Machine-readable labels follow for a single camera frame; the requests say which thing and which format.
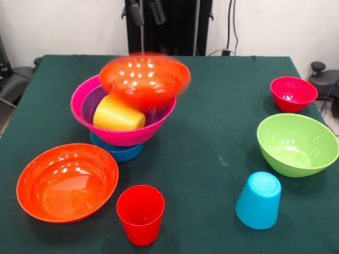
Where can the black caster leg with knob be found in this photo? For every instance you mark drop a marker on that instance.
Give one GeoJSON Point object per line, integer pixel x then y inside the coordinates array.
{"type": "Point", "coordinates": [16, 79]}
{"type": "Point", "coordinates": [324, 79]}

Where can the green bowl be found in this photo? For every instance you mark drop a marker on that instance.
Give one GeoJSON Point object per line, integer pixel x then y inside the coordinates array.
{"type": "Point", "coordinates": [296, 145]}

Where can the light blue cup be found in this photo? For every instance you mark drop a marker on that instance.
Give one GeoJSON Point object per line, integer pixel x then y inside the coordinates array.
{"type": "Point", "coordinates": [258, 201]}

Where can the yellow cup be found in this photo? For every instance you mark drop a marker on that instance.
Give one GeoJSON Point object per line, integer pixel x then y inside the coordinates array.
{"type": "Point", "coordinates": [116, 116]}

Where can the purple bowl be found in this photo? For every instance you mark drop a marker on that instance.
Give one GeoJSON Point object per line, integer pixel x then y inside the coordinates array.
{"type": "Point", "coordinates": [90, 101]}

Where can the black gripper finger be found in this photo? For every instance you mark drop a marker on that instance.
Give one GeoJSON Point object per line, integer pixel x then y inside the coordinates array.
{"type": "Point", "coordinates": [158, 13]}
{"type": "Point", "coordinates": [137, 14]}

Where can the orange bowl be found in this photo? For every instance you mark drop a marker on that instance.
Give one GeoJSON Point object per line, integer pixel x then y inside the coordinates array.
{"type": "Point", "coordinates": [145, 82]}
{"type": "Point", "coordinates": [67, 182]}

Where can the red cup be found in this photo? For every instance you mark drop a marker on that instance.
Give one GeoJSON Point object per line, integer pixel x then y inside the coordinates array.
{"type": "Point", "coordinates": [140, 214]}

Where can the blue bowl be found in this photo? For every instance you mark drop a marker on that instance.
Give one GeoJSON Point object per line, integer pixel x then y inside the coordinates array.
{"type": "Point", "coordinates": [124, 154]}

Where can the large pink bowl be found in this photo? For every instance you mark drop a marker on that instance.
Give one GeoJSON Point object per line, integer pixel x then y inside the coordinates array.
{"type": "Point", "coordinates": [127, 137]}

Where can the small crimson bowl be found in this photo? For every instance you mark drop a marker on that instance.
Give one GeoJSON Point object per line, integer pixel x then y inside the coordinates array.
{"type": "Point", "coordinates": [293, 95]}

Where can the dark green tablecloth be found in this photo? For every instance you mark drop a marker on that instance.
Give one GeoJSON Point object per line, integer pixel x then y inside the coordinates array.
{"type": "Point", "coordinates": [206, 211]}

